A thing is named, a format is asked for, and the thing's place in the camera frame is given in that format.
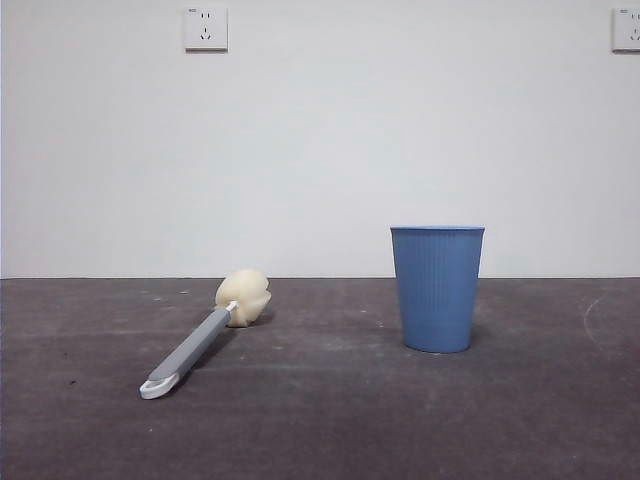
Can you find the blue ribbed plastic cup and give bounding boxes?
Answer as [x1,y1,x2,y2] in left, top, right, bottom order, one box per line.
[389,225,487,355]

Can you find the grey-handled sponge cup brush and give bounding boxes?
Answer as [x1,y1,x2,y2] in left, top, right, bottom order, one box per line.
[138,268,273,401]

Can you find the white wall socket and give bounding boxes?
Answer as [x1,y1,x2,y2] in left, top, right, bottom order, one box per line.
[184,6,230,53]
[611,7,640,53]

